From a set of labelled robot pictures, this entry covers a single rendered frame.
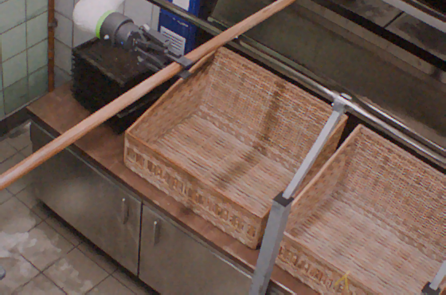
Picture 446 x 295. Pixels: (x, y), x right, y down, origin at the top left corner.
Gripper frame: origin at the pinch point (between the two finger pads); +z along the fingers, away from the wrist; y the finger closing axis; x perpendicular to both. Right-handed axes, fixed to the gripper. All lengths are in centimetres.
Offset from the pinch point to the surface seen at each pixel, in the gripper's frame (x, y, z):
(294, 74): -22.7, 2.3, 21.9
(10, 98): -33, 101, -123
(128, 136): -10, 47, -25
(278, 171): -45, 60, 13
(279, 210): 0.1, 26.5, 38.2
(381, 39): -60, 2, 31
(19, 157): -22, 119, -105
